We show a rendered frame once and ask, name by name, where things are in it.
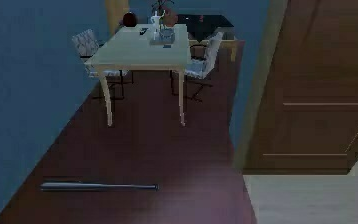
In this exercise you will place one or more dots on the black remote control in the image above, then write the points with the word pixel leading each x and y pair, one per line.
pixel 143 31

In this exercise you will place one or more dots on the potted house plant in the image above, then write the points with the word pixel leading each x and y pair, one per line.
pixel 167 15

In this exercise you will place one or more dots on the grey baseball bat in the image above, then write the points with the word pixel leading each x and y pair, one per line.
pixel 97 186

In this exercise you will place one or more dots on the yellow wooden door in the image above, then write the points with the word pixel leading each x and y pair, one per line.
pixel 116 13

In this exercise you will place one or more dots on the grey bowl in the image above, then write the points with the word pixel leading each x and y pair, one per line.
pixel 166 34

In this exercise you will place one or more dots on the brown wooden room door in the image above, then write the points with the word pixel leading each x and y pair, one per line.
pixel 317 83

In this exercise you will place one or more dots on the dark red ball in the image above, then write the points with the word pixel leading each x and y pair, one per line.
pixel 129 20

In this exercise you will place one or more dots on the white bottle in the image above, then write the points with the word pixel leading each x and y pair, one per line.
pixel 155 23

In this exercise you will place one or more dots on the pale wooden dining table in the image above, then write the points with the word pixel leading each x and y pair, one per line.
pixel 137 50

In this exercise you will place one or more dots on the small blue flat object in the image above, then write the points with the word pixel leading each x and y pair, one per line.
pixel 167 46

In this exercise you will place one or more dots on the white patterned chair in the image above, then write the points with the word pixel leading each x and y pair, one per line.
pixel 205 60
pixel 85 43

